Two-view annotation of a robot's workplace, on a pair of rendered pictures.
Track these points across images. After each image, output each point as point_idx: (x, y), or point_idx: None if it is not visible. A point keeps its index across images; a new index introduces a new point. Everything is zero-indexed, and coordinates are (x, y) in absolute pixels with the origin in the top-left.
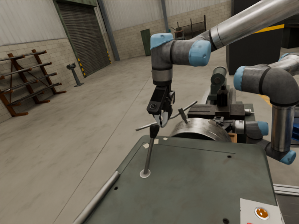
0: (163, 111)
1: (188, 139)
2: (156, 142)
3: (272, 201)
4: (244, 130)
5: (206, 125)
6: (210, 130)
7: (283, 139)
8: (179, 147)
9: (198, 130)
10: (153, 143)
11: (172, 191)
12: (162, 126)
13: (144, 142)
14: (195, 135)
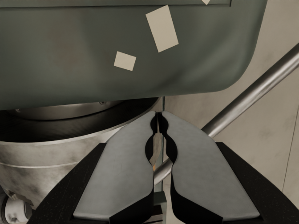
0: (149, 213)
1: (10, 86)
2: (158, 25)
3: None
4: (5, 200)
5: (24, 186)
6: (4, 171)
7: None
8: (5, 2)
9: (30, 158)
10: (172, 7)
11: None
12: (149, 111)
13: (221, 6)
14: (41, 134)
